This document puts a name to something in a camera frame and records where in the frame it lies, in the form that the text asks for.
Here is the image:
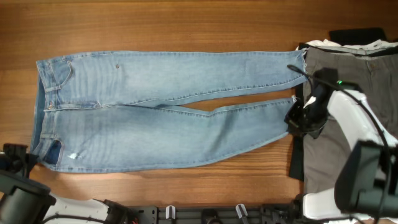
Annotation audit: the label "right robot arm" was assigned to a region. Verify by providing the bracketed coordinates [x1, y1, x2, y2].
[285, 65, 397, 223]

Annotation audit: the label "black garment in pile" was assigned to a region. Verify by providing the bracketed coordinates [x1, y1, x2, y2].
[289, 27, 397, 181]

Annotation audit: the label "grey shorts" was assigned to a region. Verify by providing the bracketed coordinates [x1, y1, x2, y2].
[303, 48, 397, 193]

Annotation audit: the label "light blue denim jeans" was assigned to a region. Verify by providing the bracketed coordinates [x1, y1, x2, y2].
[30, 50, 305, 173]

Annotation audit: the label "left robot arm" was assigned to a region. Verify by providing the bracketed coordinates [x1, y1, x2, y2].
[1, 144, 139, 224]

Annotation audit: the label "black right camera cable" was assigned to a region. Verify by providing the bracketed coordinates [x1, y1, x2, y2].
[286, 64, 392, 224]

